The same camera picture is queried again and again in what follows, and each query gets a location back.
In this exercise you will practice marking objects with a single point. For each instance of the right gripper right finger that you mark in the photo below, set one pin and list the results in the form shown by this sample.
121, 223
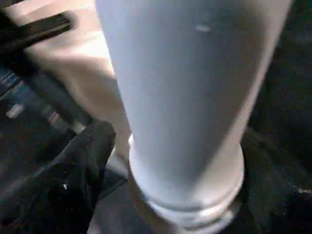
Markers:
275, 190

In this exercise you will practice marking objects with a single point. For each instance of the black plastic sheet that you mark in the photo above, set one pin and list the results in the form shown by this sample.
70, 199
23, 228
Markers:
280, 109

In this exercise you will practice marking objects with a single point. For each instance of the white plastic table leg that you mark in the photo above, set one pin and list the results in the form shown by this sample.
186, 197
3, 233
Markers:
185, 97

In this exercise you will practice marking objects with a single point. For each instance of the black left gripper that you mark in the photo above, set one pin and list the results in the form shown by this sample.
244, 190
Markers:
29, 31

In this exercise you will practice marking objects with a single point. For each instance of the white plastic table top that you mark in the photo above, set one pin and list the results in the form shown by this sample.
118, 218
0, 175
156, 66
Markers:
73, 61

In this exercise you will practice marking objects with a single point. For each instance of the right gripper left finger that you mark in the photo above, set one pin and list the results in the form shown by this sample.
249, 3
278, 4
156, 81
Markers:
61, 185

